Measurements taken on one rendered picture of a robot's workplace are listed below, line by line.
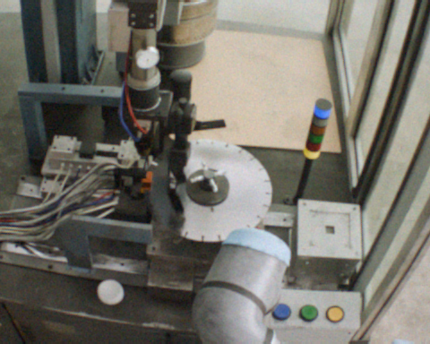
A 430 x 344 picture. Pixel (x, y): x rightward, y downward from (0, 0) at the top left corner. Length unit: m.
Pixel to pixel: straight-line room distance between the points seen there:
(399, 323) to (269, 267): 1.68
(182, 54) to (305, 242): 0.88
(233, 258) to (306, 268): 0.68
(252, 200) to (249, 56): 0.83
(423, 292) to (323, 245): 1.20
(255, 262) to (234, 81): 1.28
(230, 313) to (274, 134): 1.17
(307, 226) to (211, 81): 0.76
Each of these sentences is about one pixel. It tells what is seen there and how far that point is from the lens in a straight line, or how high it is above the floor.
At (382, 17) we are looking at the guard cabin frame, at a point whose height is 1.31.
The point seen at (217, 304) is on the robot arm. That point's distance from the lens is 0.96.
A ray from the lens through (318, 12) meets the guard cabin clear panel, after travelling 2.53.
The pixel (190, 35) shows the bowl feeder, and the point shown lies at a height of 0.94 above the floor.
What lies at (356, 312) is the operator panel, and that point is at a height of 0.90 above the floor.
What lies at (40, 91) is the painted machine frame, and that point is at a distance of 1.77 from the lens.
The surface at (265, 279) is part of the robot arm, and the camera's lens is 0.99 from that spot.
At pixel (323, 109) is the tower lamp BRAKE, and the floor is 1.16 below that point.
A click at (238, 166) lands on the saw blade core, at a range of 1.68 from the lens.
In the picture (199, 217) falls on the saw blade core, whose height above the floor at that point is 0.95.
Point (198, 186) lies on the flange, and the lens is 1.61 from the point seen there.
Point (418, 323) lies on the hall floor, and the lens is 2.68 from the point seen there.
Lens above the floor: 2.23
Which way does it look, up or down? 50 degrees down
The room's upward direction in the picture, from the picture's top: 7 degrees clockwise
